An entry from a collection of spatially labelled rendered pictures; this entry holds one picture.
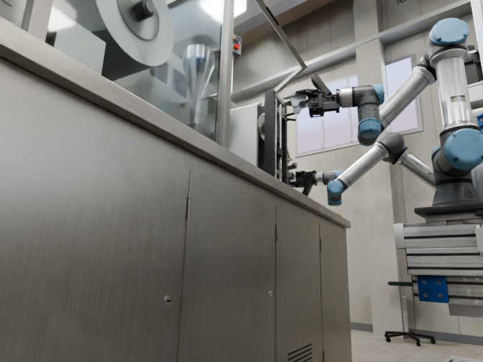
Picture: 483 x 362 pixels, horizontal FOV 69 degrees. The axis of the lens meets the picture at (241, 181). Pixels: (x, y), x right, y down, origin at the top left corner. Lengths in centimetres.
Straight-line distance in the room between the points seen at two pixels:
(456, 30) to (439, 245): 73
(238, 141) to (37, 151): 134
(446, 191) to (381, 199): 290
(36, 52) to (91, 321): 42
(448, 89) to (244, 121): 94
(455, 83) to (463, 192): 36
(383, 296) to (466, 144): 308
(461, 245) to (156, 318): 99
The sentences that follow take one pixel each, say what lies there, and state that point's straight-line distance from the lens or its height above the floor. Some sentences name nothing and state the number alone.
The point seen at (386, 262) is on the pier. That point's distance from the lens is 419.
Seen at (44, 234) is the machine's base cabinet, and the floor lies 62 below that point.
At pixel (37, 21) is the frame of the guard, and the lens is 72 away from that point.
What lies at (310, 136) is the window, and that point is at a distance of 512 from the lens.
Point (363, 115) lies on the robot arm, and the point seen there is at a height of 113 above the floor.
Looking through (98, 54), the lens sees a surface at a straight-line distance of 79.
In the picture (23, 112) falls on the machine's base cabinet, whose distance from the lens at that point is 60.
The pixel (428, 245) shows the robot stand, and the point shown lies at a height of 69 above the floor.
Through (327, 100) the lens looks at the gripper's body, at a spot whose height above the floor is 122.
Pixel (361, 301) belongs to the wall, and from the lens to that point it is 452.
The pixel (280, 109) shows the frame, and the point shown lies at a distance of 181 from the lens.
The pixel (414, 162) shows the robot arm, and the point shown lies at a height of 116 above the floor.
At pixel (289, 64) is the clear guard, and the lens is 242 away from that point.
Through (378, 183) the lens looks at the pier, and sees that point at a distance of 432.
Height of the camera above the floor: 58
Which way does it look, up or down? 15 degrees up
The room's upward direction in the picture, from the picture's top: 2 degrees clockwise
